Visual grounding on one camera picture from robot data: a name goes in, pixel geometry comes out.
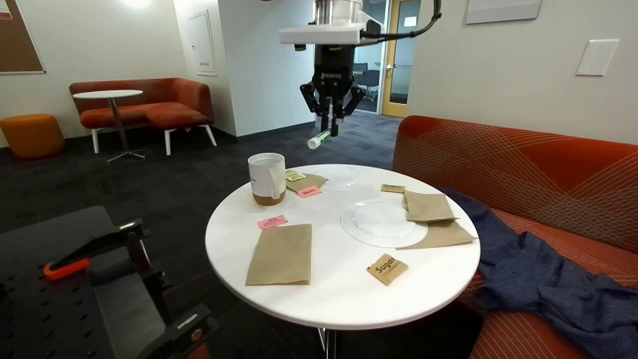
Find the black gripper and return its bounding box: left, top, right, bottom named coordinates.
left=297, top=44, right=365, bottom=140

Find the green marker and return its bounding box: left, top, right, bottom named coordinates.
left=305, top=130, right=333, bottom=152

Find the white mug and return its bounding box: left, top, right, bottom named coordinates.
left=246, top=152, right=289, bottom=208

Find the folded brown napkin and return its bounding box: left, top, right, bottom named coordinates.
left=401, top=190, right=459, bottom=226
left=397, top=220, right=479, bottom=252

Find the large flat brown napkin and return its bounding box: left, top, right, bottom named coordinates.
left=244, top=222, right=315, bottom=289

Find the orange sofa with white legs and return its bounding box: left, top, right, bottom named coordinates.
left=68, top=76, right=220, bottom=160

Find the brown sugar packet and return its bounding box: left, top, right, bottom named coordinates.
left=365, top=252, right=411, bottom=287

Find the orange patterned sofa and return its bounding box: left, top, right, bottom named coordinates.
left=391, top=114, right=638, bottom=359

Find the small round white table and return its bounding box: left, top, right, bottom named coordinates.
left=72, top=88, right=148, bottom=166

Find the metal table leg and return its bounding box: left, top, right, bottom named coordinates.
left=315, top=325, right=341, bottom=359

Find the dark blue cloth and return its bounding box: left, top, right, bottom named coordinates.
left=441, top=188, right=638, bottom=359

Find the orange round ottoman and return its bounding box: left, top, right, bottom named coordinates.
left=0, top=112, right=68, bottom=162

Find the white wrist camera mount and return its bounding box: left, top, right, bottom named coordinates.
left=277, top=24, right=369, bottom=48

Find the yellow door frame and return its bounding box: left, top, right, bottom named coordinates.
left=381, top=0, right=423, bottom=120

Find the white tall wall panel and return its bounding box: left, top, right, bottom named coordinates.
left=186, top=8, right=220, bottom=78

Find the white wall whiteboard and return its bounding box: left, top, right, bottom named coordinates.
left=463, top=0, right=545, bottom=28

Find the black metal post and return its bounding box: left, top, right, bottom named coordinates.
left=122, top=226, right=174, bottom=327

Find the white square wall panel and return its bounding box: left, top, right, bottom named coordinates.
left=574, top=36, right=622, bottom=80

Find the brown wall board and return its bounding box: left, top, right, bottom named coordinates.
left=0, top=0, right=46, bottom=76

